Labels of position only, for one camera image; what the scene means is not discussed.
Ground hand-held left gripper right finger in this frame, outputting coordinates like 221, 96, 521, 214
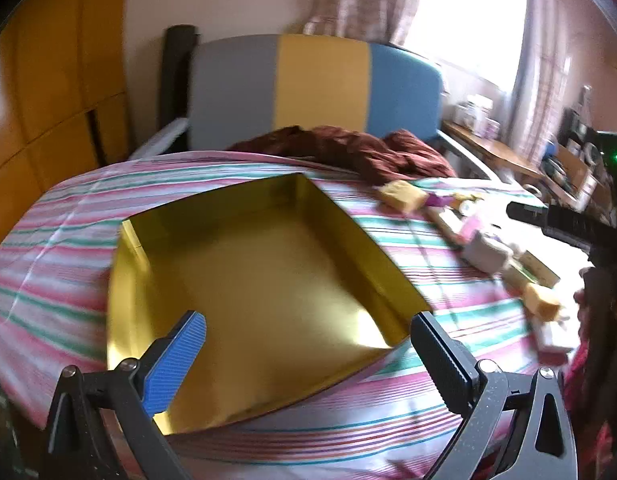
410, 311, 577, 480

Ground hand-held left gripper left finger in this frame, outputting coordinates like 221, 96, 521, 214
46, 310, 208, 480

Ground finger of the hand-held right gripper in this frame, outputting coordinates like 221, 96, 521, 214
506, 201, 598, 252

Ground cracker packet brown stripe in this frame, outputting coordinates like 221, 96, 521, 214
429, 207, 469, 246

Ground gold and maroon box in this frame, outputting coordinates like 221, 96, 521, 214
106, 172, 434, 436

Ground cluttered shelf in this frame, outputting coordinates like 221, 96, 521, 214
539, 85, 614, 211

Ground white packet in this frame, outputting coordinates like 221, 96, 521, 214
461, 232, 512, 273
531, 320, 574, 353

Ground red cloth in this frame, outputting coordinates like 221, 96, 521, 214
563, 330, 617, 461

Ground white box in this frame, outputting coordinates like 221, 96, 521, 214
453, 95, 489, 131

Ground striped bedsheet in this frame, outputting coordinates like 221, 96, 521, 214
0, 150, 582, 480

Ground brown blanket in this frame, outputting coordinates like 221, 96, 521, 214
226, 126, 457, 183

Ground grey yellow blue headboard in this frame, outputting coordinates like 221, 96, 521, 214
187, 34, 445, 151

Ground wooden wardrobe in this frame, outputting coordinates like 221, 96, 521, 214
0, 0, 134, 256

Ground white bed rail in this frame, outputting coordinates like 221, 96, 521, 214
131, 117, 189, 161
439, 130, 499, 181

